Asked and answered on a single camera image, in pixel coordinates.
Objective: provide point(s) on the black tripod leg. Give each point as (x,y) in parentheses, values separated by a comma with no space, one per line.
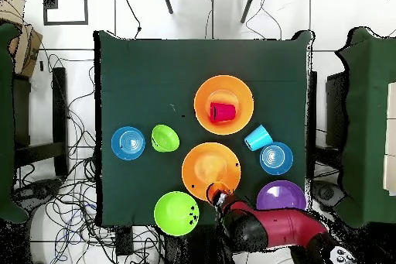
(167,0)
(248,5)

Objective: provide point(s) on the cardboard box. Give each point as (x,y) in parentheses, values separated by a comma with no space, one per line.
(27,50)

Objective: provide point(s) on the black metal stand frame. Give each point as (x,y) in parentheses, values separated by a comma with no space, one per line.
(60,106)

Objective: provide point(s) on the dark green table cloth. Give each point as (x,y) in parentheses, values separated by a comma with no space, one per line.
(154,75)

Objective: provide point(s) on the small green bowl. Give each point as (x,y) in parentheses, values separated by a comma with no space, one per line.
(165,138)

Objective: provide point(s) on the orange cup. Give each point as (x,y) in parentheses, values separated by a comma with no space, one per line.
(218,187)

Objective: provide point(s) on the blue cup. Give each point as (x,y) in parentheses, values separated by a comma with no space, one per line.
(258,137)

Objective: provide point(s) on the large orange bowl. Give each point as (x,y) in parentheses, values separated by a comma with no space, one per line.
(238,90)
(210,161)

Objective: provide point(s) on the purple bowl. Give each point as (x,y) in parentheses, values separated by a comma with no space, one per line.
(280,196)

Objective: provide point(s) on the black floor frame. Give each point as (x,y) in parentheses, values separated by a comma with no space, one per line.
(50,0)

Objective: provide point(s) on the white box stack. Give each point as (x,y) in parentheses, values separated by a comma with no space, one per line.
(391,106)

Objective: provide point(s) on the large green bowl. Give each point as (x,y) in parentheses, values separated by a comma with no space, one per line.
(174,213)

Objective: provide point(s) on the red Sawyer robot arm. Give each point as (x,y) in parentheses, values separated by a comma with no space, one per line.
(284,225)

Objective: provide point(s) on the black power strip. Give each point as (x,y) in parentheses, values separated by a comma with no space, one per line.
(123,242)

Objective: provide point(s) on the black pedestal foot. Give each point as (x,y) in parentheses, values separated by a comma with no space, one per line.
(326,192)
(40,189)

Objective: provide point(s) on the dark green covered table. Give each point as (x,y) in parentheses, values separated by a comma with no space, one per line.
(6,121)
(368,121)

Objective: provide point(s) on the red cup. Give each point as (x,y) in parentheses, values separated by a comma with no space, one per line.
(223,112)

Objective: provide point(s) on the blue bowl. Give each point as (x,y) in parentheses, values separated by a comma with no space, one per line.
(128,143)
(276,158)

